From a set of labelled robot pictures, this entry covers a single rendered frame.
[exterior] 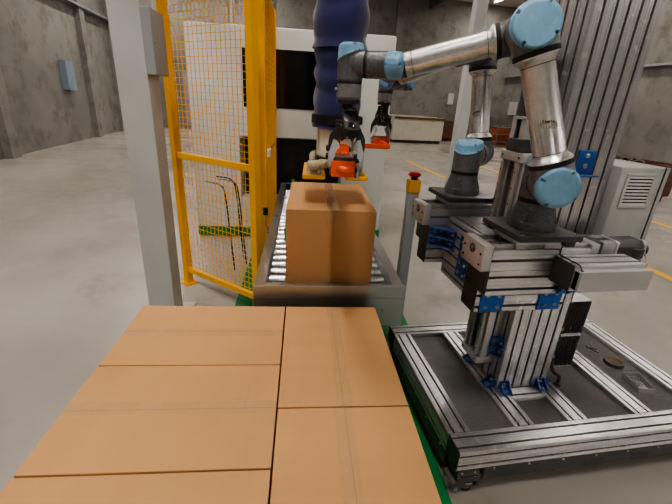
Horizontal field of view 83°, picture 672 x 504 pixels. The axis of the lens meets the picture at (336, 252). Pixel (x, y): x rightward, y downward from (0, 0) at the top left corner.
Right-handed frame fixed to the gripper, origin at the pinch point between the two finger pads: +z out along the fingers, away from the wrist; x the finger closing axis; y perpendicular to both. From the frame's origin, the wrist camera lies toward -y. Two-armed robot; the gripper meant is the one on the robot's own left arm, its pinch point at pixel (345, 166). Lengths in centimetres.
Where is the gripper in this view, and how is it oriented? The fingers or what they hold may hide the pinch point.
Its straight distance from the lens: 126.1
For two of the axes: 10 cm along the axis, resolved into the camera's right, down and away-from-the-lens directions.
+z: -0.4, 9.3, 3.8
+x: -10.0, -0.3, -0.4
